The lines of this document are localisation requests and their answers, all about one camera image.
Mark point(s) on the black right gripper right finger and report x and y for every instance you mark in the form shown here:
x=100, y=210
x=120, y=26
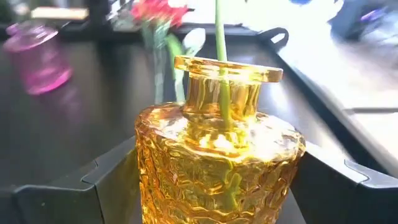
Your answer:
x=335, y=199

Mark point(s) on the black equipment case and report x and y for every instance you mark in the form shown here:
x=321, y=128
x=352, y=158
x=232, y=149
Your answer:
x=345, y=21

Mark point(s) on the red artificial flower spray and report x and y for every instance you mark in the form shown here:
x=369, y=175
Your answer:
x=158, y=11

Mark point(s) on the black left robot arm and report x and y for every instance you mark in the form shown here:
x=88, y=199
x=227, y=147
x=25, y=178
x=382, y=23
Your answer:
x=98, y=12

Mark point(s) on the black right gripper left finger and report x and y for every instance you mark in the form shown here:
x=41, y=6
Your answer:
x=93, y=193

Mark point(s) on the yellow textured glass vase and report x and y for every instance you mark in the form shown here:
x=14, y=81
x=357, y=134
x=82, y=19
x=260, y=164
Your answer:
x=217, y=174

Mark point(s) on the black table clamp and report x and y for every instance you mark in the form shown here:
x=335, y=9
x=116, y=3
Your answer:
x=264, y=32

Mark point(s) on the purple ribbed glass vase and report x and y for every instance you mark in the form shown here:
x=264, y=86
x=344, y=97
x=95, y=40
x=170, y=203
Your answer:
x=40, y=68

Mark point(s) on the blue floor object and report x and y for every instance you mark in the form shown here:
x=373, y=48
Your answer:
x=300, y=1

